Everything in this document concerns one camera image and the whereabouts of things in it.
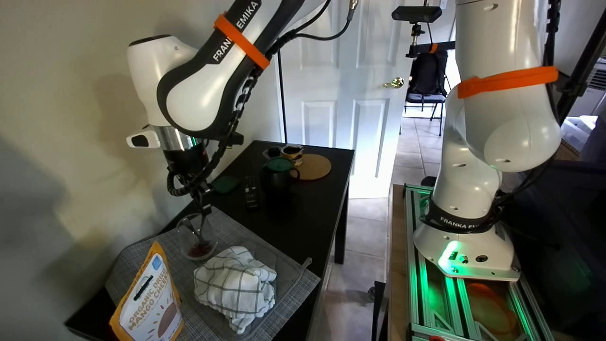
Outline white panel door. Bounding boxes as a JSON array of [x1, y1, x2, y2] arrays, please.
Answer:
[[277, 0, 413, 199]]

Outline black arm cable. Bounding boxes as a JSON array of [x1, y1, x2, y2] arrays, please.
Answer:
[[271, 0, 364, 46]]

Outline wooden board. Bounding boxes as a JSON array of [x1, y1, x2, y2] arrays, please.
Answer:
[[385, 182, 413, 341]]

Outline yellow white ceramic mug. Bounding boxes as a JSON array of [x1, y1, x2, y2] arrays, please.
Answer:
[[280, 143, 305, 167]]

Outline black chair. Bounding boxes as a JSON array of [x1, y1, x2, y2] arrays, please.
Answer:
[[402, 91, 447, 139]]

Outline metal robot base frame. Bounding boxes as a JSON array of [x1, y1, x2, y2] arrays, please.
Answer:
[[404, 182, 557, 341]]

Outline orange arm strap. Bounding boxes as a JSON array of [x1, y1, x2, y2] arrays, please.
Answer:
[[457, 65, 561, 101], [214, 14, 273, 72]]

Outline black table leg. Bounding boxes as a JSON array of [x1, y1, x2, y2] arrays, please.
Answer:
[[332, 182, 350, 266]]

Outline round cork mat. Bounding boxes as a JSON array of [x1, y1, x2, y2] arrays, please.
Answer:
[[292, 152, 333, 184]]

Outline white checkered dish towel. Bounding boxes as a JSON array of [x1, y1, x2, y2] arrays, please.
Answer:
[[191, 245, 280, 336]]

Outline clear glass cup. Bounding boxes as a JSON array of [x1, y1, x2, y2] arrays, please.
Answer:
[[178, 213, 222, 264]]

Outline dark mug with green lid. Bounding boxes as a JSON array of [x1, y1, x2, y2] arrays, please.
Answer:
[[260, 156, 303, 220]]

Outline gray grid mat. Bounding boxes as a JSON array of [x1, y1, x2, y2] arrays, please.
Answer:
[[102, 205, 322, 341]]

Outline black tripod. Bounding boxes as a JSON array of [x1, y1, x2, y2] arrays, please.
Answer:
[[547, 0, 606, 126]]

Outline green square coaster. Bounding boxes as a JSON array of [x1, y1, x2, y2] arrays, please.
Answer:
[[210, 177, 241, 196]]

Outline orange disc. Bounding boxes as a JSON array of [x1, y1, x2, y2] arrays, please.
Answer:
[[470, 281, 527, 338]]

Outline orange paper packet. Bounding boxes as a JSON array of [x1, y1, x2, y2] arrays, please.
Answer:
[[108, 241, 186, 341]]

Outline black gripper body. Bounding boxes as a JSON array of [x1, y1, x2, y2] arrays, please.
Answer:
[[165, 146, 216, 196]]

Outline black stereo camera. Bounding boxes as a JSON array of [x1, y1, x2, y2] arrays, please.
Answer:
[[390, 4, 443, 27]]

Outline brass door handle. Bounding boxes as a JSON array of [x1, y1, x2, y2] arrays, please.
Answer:
[[383, 74, 407, 91]]

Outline black backpack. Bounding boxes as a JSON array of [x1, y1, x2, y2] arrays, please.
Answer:
[[407, 44, 449, 99]]

